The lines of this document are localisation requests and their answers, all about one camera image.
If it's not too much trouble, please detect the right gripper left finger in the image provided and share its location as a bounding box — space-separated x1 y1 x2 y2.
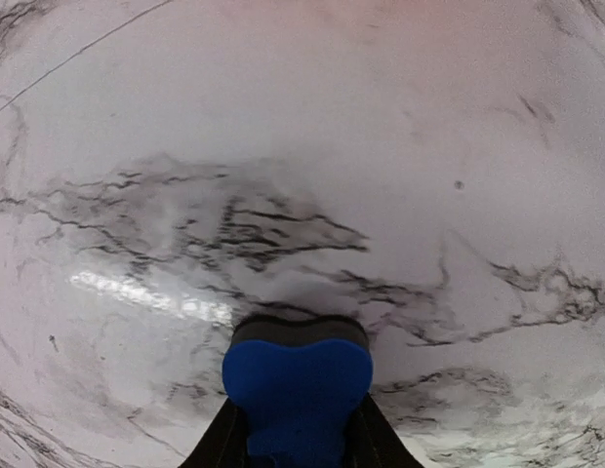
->
179 399 251 468

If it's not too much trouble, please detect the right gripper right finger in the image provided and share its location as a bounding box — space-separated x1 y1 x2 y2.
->
343 394 423 468

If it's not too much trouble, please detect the blue whiteboard eraser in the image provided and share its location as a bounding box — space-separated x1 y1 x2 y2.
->
222 314 373 467

